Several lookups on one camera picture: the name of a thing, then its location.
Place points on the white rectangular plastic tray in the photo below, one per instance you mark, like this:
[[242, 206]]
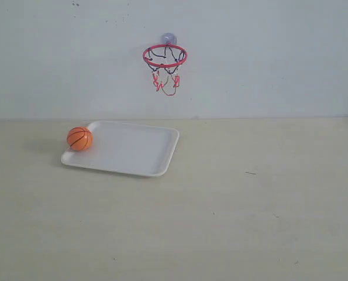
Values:
[[127, 148]]

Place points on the red mini basketball hoop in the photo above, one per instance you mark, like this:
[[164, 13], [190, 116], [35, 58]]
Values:
[[164, 62]]

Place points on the clear suction cup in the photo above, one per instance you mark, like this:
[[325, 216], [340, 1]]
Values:
[[168, 38]]

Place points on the small orange basketball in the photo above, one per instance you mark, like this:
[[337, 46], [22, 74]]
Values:
[[79, 138]]

